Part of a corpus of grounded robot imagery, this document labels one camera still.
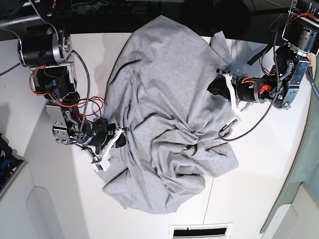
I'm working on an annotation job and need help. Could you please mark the orange handled scissors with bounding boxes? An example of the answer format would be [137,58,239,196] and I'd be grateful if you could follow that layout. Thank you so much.
[306,54,319,100]

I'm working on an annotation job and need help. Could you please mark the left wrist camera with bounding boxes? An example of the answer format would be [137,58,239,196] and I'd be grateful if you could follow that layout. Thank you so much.
[224,111,242,127]

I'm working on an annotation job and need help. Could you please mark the black cable on floor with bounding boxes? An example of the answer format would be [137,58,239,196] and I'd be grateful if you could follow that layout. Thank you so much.
[269,12,285,33]

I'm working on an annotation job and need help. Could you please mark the white plastic bin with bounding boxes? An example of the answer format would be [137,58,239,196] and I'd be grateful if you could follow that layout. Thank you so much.
[0,162,52,239]

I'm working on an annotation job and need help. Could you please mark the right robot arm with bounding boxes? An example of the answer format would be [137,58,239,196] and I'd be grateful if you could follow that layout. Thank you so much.
[0,0,127,171]

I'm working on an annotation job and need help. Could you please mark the blue and black cable bundle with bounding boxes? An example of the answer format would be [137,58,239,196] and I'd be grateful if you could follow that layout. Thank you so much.
[0,133,24,190]

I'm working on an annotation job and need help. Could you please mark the green plastic bin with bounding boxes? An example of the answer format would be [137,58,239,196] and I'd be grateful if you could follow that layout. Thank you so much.
[260,92,319,234]

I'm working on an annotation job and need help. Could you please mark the grey t-shirt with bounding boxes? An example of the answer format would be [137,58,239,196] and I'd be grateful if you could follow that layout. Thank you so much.
[99,16,238,214]

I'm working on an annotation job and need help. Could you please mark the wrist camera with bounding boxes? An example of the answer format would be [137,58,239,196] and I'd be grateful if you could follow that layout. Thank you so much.
[91,160,110,173]
[224,111,242,127]

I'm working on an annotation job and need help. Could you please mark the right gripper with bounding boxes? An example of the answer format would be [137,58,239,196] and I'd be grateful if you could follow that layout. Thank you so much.
[79,118,129,162]

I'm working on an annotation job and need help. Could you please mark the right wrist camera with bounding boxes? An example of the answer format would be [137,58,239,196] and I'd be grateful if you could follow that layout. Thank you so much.
[91,160,110,173]

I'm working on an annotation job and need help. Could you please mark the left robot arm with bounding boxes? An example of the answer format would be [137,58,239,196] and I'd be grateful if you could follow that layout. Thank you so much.
[208,0,319,109]

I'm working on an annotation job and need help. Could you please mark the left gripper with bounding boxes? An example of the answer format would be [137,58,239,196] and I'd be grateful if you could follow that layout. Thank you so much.
[207,69,267,117]

